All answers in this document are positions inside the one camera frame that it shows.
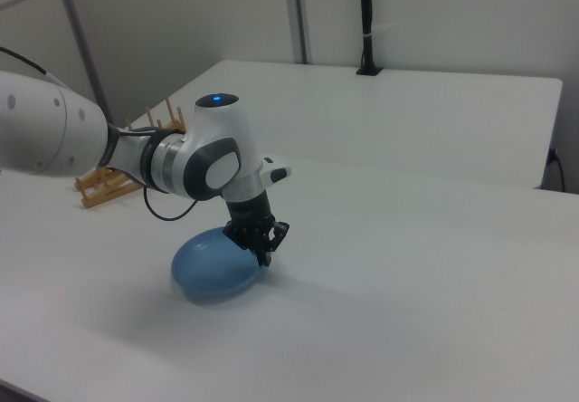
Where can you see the wooden plate rack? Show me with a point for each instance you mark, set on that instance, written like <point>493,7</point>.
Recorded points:
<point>104,195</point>

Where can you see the black camera stand pole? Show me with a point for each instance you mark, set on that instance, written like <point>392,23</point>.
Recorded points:
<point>367,12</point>

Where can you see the grey metal partition post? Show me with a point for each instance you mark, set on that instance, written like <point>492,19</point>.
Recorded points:
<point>298,12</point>
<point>81,35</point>

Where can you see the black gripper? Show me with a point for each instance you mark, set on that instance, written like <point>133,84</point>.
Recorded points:
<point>251,212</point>

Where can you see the blue round plate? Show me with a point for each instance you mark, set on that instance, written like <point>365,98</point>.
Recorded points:
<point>208,270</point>

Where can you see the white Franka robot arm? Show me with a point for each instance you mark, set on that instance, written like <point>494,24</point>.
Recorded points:
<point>45,126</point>

